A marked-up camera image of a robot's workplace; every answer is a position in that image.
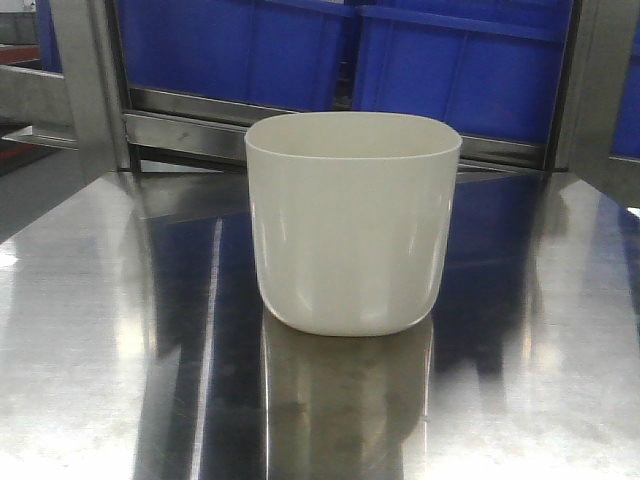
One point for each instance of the blue crate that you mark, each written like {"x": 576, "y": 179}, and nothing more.
{"x": 626, "y": 136}
{"x": 486, "y": 68}
{"x": 49, "y": 52}
{"x": 283, "y": 54}

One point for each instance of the blue crate far right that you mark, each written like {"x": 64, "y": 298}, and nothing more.
{"x": 626, "y": 136}

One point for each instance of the blue crate far left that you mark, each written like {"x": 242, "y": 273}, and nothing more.
{"x": 49, "y": 52}

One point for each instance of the stainless steel shelf frame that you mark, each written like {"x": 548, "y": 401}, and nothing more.
{"x": 91, "y": 107}

